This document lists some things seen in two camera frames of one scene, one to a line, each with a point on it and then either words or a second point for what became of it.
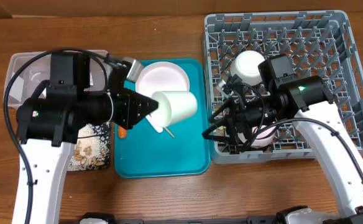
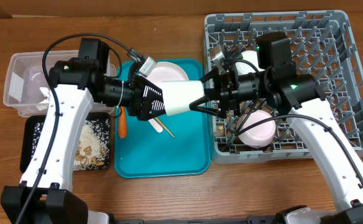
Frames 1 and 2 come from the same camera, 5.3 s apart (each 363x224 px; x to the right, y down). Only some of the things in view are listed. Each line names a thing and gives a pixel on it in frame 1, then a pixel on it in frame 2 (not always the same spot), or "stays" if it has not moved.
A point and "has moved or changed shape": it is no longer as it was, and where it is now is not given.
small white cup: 174,107 has moved or changed shape
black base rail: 250,219 stays
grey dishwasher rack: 325,45 stays
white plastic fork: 158,129 stays
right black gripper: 240,114 → 228,90
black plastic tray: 91,150 stays
